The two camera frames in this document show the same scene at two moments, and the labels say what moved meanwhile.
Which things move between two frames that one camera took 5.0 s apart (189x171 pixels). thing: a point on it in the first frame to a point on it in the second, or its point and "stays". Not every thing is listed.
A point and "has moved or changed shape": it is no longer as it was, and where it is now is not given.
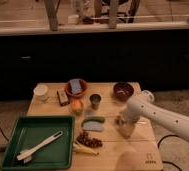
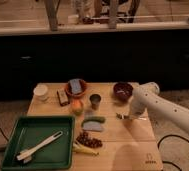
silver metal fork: x=125 y=122 has moved or changed shape
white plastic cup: x=41 y=92 stays
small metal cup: x=95 y=99 stays
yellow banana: x=76 y=147 stays
